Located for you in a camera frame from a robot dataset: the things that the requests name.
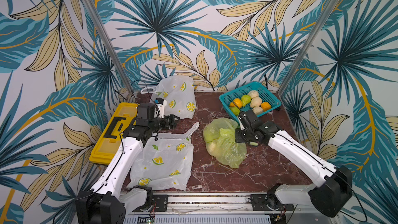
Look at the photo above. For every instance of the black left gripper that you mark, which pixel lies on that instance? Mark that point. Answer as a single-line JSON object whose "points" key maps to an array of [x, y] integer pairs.
{"points": [[169, 122]]}

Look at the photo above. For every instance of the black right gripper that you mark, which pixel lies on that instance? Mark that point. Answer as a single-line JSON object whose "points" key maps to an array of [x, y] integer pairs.
{"points": [[247, 127]]}

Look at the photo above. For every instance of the white pear front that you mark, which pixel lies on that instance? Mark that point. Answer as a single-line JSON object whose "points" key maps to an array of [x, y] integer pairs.
{"points": [[258, 110]]}

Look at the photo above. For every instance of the small green pear back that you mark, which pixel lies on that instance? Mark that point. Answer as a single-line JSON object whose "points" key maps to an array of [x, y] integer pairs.
{"points": [[245, 100]]}

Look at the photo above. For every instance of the orange pear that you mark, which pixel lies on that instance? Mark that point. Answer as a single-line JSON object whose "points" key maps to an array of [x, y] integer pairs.
{"points": [[265, 106], [236, 103]]}

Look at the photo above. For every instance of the green avocado plastic bag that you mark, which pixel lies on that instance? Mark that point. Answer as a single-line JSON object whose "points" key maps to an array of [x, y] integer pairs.
{"points": [[219, 137]]}

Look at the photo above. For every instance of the white lemon plastic bag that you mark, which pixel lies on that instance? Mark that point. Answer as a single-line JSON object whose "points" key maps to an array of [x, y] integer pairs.
{"points": [[165, 163]]}

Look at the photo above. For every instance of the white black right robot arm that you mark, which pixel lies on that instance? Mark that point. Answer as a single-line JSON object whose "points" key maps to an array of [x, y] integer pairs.
{"points": [[331, 186]]}

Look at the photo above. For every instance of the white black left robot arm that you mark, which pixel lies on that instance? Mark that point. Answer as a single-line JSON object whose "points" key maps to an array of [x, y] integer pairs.
{"points": [[104, 203]]}

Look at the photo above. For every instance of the teal plastic basket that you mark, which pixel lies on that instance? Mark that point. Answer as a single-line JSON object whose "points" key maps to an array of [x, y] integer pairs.
{"points": [[264, 94]]}

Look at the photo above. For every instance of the yellow tool box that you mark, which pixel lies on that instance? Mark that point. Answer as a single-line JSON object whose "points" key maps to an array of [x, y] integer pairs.
{"points": [[109, 141]]}

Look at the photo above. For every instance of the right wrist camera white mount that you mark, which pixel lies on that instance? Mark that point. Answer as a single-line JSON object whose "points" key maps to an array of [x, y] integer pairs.
{"points": [[241, 125]]}

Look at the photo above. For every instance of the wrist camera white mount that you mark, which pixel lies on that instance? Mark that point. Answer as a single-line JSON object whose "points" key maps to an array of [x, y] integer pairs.
{"points": [[160, 104], [241, 125]]}

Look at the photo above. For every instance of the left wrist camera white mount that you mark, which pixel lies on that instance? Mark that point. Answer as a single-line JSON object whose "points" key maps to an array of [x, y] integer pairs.
{"points": [[160, 104]]}

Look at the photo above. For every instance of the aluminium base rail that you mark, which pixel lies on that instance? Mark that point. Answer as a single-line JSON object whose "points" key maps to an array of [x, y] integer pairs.
{"points": [[223, 208]]}

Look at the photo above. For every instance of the aluminium left frame post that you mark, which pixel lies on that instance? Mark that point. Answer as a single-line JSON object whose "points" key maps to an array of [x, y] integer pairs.
{"points": [[97, 22]]}

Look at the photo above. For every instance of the aluminium frame post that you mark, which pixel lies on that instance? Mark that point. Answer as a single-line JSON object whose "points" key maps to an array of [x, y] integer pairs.
{"points": [[97, 22], [323, 17]]}

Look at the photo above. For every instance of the aluminium right frame post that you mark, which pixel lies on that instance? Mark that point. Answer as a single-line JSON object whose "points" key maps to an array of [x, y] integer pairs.
{"points": [[323, 17]]}

